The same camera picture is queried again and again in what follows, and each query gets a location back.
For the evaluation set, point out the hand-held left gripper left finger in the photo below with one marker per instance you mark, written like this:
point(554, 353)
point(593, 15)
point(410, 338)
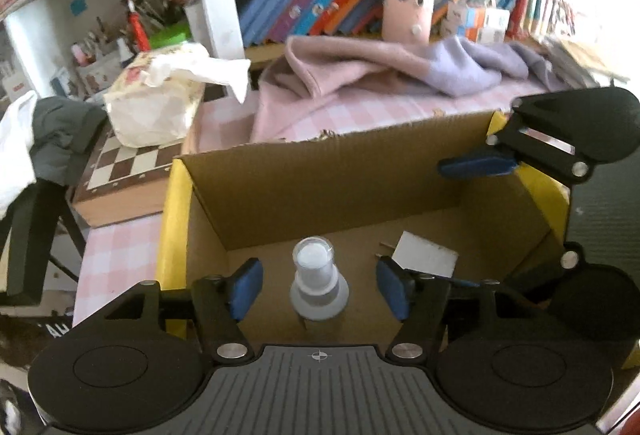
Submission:
point(247, 287)

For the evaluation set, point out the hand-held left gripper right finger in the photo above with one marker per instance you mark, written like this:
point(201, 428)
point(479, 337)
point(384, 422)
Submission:
point(392, 287)

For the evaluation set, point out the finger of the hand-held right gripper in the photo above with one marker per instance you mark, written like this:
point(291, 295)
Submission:
point(475, 166)
point(535, 277)

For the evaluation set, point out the white card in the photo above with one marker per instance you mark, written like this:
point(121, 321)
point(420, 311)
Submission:
point(425, 255)

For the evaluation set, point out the white spray bottle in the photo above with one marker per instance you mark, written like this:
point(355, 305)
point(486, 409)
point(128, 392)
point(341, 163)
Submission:
point(314, 265)

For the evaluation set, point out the yellow cardboard box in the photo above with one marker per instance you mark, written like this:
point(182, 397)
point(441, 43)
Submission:
point(310, 185)

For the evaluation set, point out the lavender cloth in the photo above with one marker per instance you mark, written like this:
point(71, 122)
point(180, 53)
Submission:
point(465, 70)

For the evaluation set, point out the pink printed desk mat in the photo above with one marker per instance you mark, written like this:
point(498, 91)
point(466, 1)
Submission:
point(120, 255)

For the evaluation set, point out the blue orange small box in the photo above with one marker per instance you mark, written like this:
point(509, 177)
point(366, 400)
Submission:
point(480, 22)

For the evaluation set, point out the stack of papers and books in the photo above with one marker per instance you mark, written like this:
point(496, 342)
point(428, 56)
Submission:
point(580, 60)

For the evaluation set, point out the wooden chessboard box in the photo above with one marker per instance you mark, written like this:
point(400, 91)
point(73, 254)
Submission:
point(130, 165)

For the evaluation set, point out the pink cloth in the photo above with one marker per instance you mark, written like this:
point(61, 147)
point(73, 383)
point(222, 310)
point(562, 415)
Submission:
point(325, 65)

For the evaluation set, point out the tissue box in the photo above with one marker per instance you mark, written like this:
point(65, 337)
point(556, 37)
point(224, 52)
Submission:
point(145, 110)

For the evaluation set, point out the dark grey clothing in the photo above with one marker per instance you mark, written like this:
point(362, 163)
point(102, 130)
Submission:
point(65, 135)

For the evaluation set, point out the green box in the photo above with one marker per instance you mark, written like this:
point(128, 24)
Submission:
point(170, 35)

